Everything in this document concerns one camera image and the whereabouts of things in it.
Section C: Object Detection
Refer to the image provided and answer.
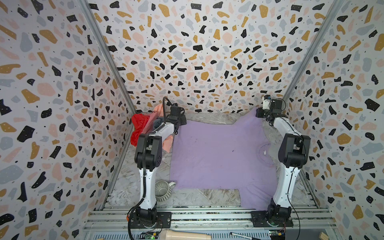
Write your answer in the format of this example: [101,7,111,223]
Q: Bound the lilac t shirt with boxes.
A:
[170,109,278,211]

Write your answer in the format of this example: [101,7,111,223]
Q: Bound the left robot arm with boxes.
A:
[132,104,187,225]

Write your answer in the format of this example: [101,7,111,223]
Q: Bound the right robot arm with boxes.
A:
[256,95,311,227]

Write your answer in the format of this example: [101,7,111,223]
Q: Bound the grey blue t shirt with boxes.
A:
[153,117,164,130]

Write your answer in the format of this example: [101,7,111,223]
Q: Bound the pink t shirt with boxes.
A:
[142,104,164,134]

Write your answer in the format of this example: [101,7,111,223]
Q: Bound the salmon t shirt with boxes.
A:
[162,135,174,153]

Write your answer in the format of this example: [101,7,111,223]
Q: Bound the red t shirt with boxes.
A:
[131,114,150,147]

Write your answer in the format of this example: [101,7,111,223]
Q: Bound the grey ribbed ceramic mug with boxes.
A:
[155,181,176,202]

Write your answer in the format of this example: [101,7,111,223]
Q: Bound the beige cylinder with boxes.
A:
[158,230,212,240]

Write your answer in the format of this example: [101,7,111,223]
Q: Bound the green circuit board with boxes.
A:
[138,231,159,240]

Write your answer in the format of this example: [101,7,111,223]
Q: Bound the black pen tool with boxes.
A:
[230,232,255,240]

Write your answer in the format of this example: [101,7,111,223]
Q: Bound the small wooden block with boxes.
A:
[319,232,330,240]

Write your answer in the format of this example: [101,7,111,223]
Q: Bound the black corrugated cable conduit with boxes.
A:
[127,95,175,240]

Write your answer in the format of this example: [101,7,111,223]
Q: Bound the left corner aluminium post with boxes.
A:
[78,0,137,114]

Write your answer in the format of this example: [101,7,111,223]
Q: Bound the corner aluminium post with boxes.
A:
[283,0,345,103]
[78,0,137,114]

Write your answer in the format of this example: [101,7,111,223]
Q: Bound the right corner aluminium post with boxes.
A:
[283,0,345,103]

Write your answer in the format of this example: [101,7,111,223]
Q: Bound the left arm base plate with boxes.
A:
[129,212,172,230]

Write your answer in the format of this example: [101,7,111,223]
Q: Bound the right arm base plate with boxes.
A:
[251,211,294,228]

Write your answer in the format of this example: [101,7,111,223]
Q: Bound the right circuit board wires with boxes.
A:
[268,229,286,240]

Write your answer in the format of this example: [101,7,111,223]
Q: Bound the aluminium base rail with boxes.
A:
[84,206,336,232]

